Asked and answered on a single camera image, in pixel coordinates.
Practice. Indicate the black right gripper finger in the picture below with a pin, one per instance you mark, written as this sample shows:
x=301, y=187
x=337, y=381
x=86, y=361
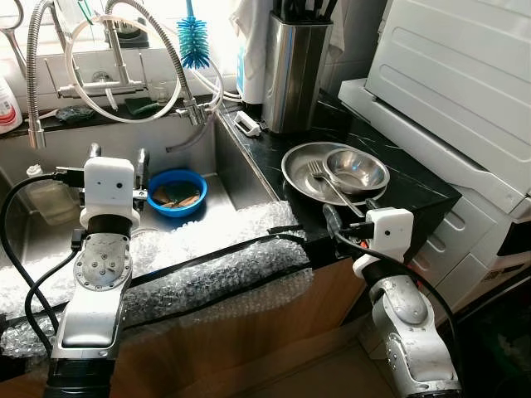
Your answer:
x=330, y=220
x=371, y=204

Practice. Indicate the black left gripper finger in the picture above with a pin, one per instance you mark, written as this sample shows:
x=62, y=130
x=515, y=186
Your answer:
x=94, y=151
x=143, y=170

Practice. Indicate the small steel bowl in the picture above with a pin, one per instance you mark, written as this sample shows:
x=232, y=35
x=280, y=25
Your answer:
x=357, y=170

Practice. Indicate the large steel plate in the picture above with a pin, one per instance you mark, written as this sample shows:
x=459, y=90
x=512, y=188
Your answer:
x=299, y=178

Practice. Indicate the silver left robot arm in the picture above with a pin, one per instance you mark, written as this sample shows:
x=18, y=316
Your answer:
x=87, y=323

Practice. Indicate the steel kitchen sink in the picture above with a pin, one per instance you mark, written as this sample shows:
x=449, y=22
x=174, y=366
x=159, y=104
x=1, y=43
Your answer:
x=241, y=178

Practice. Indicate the brown scraps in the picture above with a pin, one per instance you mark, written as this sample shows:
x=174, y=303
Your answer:
x=176, y=197

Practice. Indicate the blue plastic bowl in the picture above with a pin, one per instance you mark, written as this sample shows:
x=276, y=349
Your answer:
x=176, y=212

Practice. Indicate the dark scouring pad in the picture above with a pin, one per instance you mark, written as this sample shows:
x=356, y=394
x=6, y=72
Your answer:
x=75, y=116

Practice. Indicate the green sponge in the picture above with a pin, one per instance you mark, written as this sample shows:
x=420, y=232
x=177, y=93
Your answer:
x=145, y=108

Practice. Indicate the steel tap with crossbar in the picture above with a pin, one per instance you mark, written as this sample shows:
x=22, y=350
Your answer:
x=120, y=79

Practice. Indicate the white looped water tube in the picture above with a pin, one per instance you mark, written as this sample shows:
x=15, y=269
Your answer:
x=70, y=70

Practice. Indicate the white and red detergent bottle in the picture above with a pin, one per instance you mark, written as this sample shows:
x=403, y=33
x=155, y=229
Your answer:
x=10, y=108

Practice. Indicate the small white clip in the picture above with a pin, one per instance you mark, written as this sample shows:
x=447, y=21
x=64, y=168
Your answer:
x=247, y=124

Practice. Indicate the white washing machine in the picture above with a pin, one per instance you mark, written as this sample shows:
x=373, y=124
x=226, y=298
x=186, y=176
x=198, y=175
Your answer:
x=481, y=240

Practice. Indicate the steel gooseneck spring faucet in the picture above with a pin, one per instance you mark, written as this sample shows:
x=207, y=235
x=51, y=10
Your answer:
x=170, y=50

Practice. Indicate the wooden base cabinet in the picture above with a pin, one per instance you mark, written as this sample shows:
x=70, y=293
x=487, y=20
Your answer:
x=249, y=332

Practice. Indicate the blue bottle brush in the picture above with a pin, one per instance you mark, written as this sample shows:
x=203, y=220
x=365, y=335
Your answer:
x=193, y=41

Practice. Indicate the white bottle with blue label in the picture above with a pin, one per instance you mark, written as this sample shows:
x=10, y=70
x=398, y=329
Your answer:
x=251, y=79

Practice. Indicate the white ribbed appliance panel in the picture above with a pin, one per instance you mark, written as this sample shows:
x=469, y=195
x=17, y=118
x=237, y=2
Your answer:
x=456, y=79

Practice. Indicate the steel knife block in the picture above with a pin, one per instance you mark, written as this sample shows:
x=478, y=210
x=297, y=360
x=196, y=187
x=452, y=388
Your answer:
x=294, y=79

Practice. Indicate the white hanging cloth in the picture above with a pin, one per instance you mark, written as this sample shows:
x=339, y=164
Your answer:
x=251, y=21

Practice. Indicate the dark green crate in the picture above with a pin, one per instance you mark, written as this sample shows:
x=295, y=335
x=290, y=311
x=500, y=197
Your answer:
x=498, y=348

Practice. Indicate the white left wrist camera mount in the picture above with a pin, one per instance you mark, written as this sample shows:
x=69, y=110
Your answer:
x=109, y=186

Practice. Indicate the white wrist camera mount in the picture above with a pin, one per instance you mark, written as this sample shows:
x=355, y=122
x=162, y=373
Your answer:
x=109, y=186
x=390, y=232

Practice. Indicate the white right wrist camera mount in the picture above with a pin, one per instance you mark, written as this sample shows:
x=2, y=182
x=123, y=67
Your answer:
x=390, y=232

